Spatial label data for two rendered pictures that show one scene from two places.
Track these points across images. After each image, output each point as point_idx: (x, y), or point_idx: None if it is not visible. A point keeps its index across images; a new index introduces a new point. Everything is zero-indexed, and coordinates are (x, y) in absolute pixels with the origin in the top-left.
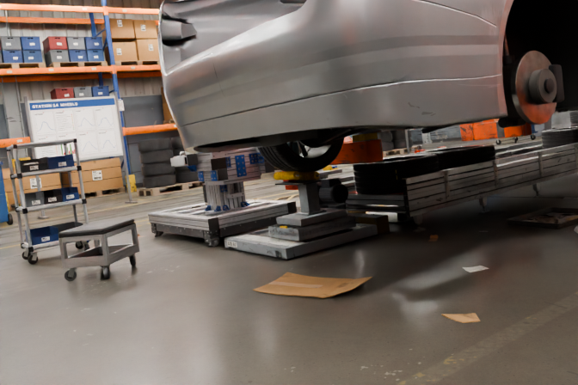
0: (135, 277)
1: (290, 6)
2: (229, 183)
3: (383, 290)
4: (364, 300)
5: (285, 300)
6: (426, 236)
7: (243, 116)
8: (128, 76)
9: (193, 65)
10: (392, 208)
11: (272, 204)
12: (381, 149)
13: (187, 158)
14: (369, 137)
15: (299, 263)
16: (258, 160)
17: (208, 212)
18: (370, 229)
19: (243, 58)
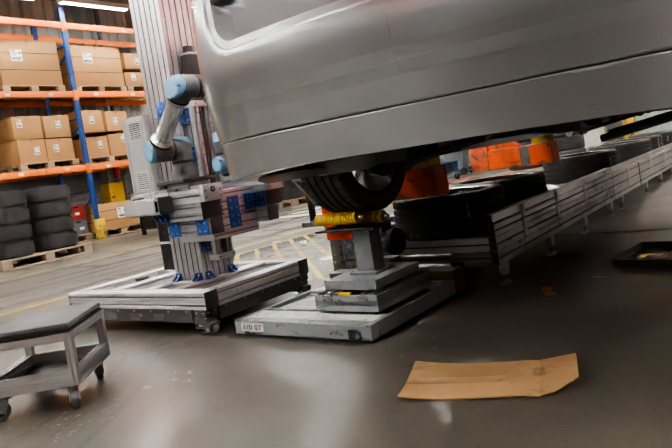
0: (130, 399)
1: None
2: (221, 237)
3: (612, 371)
4: (613, 392)
5: (477, 408)
6: (530, 290)
7: (442, 104)
8: None
9: (324, 23)
10: (463, 256)
11: (269, 264)
12: (446, 178)
13: (159, 203)
14: (433, 161)
15: (401, 345)
16: (256, 202)
17: (182, 284)
18: (449, 287)
19: None
